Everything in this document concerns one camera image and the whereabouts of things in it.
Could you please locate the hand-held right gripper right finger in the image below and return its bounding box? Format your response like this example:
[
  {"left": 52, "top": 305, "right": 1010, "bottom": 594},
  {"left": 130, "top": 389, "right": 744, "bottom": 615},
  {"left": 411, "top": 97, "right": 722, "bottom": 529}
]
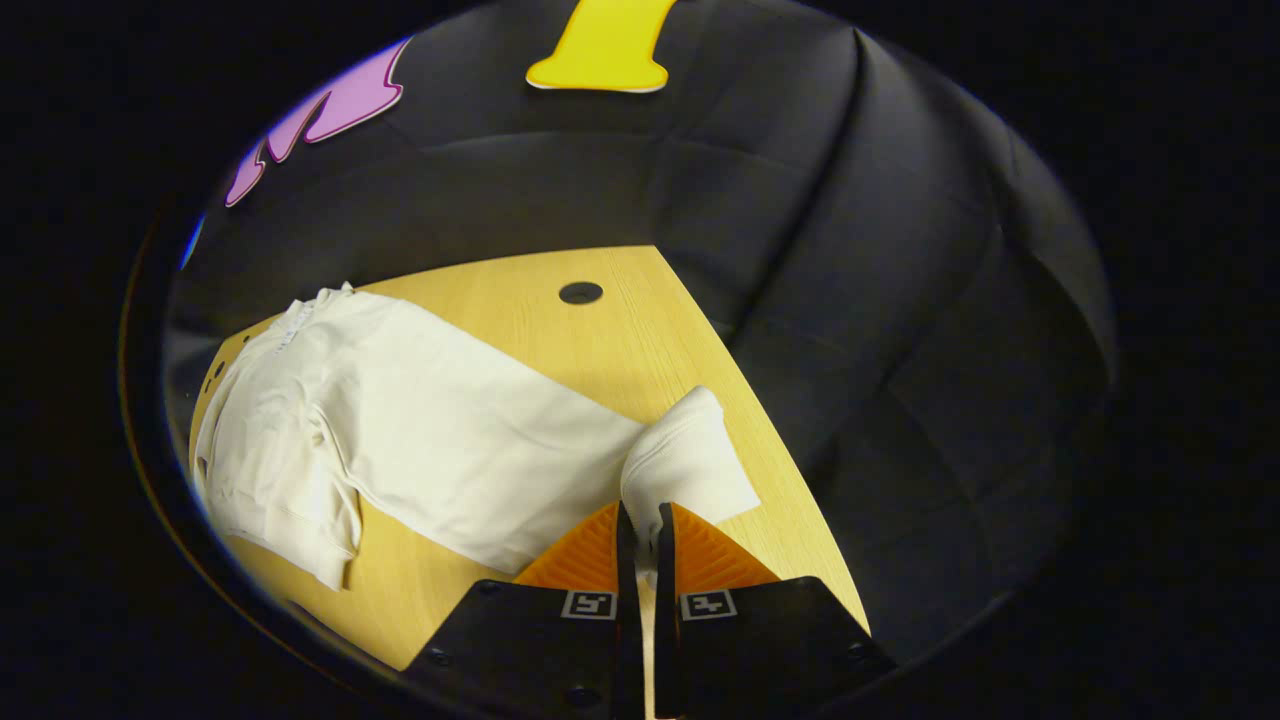
[{"left": 653, "top": 502, "right": 898, "bottom": 720}]

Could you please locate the black backdrop cloth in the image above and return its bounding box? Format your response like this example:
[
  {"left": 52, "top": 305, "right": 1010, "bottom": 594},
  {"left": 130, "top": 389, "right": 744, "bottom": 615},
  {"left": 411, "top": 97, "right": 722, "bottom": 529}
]
[{"left": 160, "top": 0, "right": 1119, "bottom": 661}]

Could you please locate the cream white sweatshirt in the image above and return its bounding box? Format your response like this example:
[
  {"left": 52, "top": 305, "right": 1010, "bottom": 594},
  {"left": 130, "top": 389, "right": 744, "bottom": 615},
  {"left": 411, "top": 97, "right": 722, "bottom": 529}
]
[{"left": 190, "top": 282, "right": 763, "bottom": 591}]

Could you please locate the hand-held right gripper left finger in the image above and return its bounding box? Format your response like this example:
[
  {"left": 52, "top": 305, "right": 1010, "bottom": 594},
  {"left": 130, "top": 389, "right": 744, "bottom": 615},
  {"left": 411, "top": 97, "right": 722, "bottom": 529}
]
[{"left": 400, "top": 500, "right": 649, "bottom": 720}]

